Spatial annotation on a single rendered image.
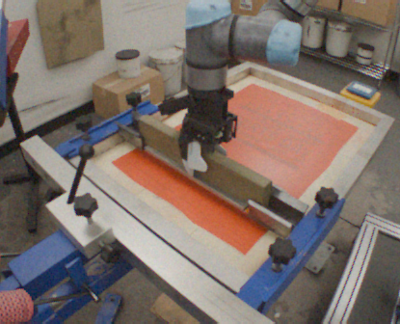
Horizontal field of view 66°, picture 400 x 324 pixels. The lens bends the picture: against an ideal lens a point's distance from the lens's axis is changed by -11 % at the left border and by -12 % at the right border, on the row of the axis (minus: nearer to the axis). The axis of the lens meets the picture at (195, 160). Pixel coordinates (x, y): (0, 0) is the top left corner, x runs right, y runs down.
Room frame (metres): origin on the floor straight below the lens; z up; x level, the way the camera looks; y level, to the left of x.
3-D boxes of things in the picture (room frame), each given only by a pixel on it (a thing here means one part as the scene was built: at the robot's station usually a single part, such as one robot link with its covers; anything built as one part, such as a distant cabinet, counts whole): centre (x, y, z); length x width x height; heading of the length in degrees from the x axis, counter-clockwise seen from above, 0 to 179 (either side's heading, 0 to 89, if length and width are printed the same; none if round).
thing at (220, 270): (0.74, -0.15, 0.97); 0.79 x 0.58 x 0.04; 137
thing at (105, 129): (0.75, 0.22, 0.97); 0.30 x 0.05 x 0.07; 137
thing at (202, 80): (0.57, -0.02, 1.23); 0.08 x 0.08 x 0.05
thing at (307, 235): (0.38, -0.19, 0.97); 0.30 x 0.05 x 0.07; 137
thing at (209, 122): (0.57, -0.03, 1.15); 0.09 x 0.08 x 0.12; 47
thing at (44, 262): (0.33, 0.23, 1.02); 0.17 x 0.06 x 0.05; 137
